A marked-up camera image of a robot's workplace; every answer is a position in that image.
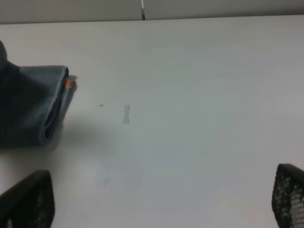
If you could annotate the grey towel with orange trim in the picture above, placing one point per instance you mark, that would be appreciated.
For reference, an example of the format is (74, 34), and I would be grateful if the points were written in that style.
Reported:
(33, 100)

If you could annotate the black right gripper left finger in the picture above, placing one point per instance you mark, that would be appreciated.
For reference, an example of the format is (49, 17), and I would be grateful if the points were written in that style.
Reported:
(30, 203)

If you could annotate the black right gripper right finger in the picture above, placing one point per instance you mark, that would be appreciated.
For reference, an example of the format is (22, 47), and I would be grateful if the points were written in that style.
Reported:
(288, 196)

